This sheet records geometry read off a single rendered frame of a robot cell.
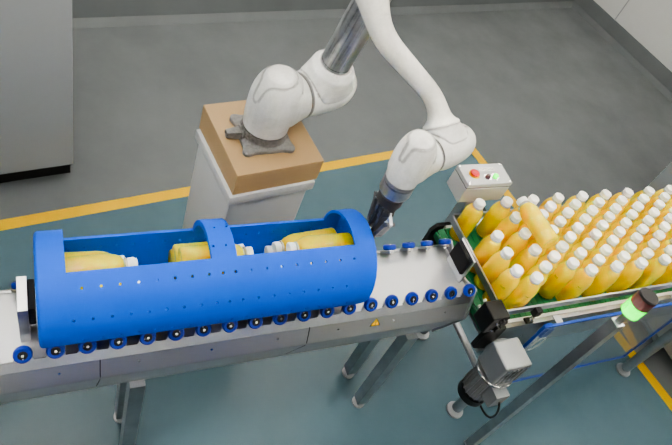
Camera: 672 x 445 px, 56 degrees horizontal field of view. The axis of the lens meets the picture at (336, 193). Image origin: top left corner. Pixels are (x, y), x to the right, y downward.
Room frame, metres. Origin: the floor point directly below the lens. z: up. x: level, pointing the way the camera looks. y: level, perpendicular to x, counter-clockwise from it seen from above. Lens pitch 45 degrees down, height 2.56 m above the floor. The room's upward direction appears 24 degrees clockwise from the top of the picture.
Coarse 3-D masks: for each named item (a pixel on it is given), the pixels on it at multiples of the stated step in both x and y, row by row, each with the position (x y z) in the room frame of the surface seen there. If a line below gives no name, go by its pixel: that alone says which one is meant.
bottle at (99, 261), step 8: (72, 256) 0.80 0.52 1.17; (80, 256) 0.81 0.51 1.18; (88, 256) 0.82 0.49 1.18; (96, 256) 0.83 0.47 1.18; (104, 256) 0.83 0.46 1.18; (112, 256) 0.84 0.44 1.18; (120, 256) 0.86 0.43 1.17; (72, 264) 0.78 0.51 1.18; (80, 264) 0.79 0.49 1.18; (88, 264) 0.80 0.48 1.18; (96, 264) 0.81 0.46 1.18; (104, 264) 0.81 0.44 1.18; (112, 264) 0.83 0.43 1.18; (120, 264) 0.84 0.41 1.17
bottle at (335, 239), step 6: (324, 234) 1.20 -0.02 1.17; (330, 234) 1.21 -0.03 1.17; (336, 234) 1.22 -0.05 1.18; (342, 234) 1.23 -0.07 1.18; (348, 234) 1.24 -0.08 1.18; (300, 240) 1.15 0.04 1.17; (306, 240) 1.15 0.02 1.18; (312, 240) 1.15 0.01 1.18; (318, 240) 1.16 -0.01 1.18; (324, 240) 1.17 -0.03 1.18; (330, 240) 1.18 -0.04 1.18; (336, 240) 1.19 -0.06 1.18; (342, 240) 1.20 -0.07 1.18; (348, 240) 1.21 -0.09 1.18; (300, 246) 1.13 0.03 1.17; (306, 246) 1.13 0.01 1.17; (312, 246) 1.14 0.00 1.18; (318, 246) 1.15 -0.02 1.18; (324, 246) 1.16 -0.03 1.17; (330, 246) 1.17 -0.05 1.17
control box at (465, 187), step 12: (456, 168) 1.83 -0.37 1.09; (468, 168) 1.85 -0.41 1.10; (492, 168) 1.90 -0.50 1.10; (456, 180) 1.81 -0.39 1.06; (468, 180) 1.78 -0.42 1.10; (480, 180) 1.81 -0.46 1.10; (492, 180) 1.84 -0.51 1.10; (504, 180) 1.87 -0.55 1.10; (456, 192) 1.78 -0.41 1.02; (468, 192) 1.77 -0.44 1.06; (480, 192) 1.80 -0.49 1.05; (492, 192) 1.84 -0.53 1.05; (504, 192) 1.87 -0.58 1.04
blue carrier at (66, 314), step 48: (48, 240) 0.78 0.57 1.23; (96, 240) 0.92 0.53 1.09; (144, 240) 1.00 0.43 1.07; (192, 240) 1.07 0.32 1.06; (240, 240) 1.16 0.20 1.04; (48, 288) 0.68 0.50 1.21; (96, 288) 0.73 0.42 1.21; (144, 288) 0.79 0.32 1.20; (192, 288) 0.85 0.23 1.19; (240, 288) 0.91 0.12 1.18; (288, 288) 0.99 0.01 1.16; (336, 288) 1.06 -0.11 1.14; (48, 336) 0.63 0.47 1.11; (96, 336) 0.69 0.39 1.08
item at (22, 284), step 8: (16, 280) 0.73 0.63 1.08; (24, 280) 0.74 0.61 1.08; (32, 280) 0.75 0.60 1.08; (16, 288) 0.71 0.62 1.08; (24, 288) 0.72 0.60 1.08; (32, 288) 0.73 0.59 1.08; (16, 296) 0.69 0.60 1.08; (24, 296) 0.70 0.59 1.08; (32, 296) 0.71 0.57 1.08; (24, 304) 0.68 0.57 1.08; (32, 304) 0.70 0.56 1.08; (24, 312) 0.67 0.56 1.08; (32, 312) 0.68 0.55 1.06; (24, 320) 0.67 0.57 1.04; (32, 320) 0.68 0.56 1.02; (24, 328) 0.67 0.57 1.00; (24, 336) 0.67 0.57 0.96
